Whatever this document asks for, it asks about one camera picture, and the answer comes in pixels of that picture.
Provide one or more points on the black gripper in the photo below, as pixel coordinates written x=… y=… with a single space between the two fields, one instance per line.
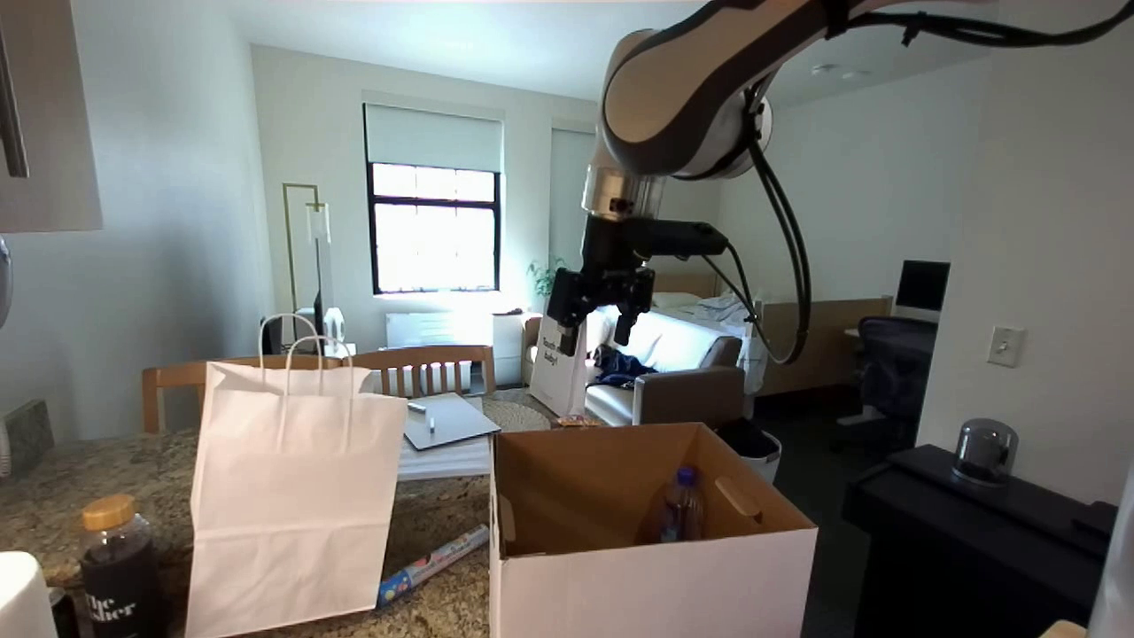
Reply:
x=608 y=286

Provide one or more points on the white drawer unit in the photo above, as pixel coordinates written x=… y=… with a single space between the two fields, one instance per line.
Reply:
x=506 y=349

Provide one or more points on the white roller blind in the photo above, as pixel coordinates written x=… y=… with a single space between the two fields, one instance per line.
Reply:
x=568 y=199
x=430 y=135

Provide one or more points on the green house plant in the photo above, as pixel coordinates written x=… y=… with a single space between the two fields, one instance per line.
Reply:
x=544 y=280

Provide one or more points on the white wall switch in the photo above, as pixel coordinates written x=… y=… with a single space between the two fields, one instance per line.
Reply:
x=1007 y=347

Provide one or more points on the white spray bottle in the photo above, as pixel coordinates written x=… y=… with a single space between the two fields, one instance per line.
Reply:
x=336 y=337

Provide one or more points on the black office chair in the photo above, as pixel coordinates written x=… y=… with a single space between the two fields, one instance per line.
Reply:
x=889 y=367

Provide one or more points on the wooden desk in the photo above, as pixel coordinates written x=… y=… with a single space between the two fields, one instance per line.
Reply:
x=836 y=342

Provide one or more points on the blue cloth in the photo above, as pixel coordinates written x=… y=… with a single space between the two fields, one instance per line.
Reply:
x=622 y=367

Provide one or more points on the white bin black liner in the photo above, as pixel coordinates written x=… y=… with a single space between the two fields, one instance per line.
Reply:
x=757 y=454

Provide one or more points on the black framed window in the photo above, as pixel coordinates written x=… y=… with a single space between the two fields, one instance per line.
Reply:
x=430 y=236

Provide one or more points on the open cardboard box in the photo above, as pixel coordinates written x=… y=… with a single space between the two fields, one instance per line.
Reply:
x=659 y=589

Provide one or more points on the computer monitor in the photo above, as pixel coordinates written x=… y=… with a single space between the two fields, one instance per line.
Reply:
x=922 y=288

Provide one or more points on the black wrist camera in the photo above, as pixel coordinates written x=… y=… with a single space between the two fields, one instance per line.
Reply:
x=678 y=236

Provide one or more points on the white printed shopping bag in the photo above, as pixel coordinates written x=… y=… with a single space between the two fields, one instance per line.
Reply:
x=563 y=384

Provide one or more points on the dark bottle orange cap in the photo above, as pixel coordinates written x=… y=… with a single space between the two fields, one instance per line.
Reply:
x=119 y=579

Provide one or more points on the brown sofa white cushions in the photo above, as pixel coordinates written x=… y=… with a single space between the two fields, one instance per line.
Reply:
x=678 y=342

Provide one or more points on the white radiator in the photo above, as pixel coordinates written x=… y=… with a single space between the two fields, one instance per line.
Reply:
x=437 y=328

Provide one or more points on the pen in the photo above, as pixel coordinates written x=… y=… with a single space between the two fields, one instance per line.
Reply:
x=423 y=415

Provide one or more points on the black appliance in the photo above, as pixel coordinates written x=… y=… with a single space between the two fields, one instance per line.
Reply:
x=968 y=553

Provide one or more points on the wall cabinet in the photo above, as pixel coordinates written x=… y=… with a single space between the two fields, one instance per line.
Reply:
x=55 y=117

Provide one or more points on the clear water bottle blue cap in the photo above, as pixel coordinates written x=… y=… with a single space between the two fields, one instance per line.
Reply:
x=681 y=508

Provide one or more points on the grey notebook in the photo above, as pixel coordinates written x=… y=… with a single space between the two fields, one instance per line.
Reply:
x=463 y=423

